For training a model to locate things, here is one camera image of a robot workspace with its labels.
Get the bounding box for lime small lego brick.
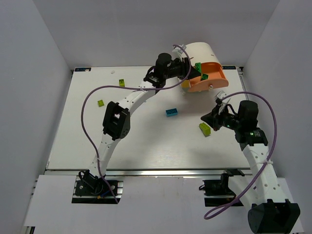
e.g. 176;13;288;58
97;100;105;107

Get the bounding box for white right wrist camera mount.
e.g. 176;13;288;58
214;91;230;115

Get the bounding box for yellow drawer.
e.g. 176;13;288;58
180;80;190;89

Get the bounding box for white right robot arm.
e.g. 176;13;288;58
201;99;300;234

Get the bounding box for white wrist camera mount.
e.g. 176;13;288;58
172;44;187;59
214;91;230;115

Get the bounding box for white cylindrical drawer cabinet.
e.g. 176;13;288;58
180;41;221;93

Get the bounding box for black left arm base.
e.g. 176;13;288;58
72;170;122;204

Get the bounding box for small dark green lego brick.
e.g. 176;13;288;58
200;73;209;81

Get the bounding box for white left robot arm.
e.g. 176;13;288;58
80;53;200;177

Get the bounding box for lime square lego brick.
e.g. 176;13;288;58
119;79;125;88

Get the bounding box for orange drawer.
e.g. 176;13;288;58
188;62;229;92

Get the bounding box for long lime lego brick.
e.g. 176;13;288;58
199;122;211;137

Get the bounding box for long teal lego brick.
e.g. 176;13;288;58
165;108;178;117

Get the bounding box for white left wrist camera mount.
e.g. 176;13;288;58
172;44;187;59

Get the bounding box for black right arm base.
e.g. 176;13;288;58
198;169;245;207

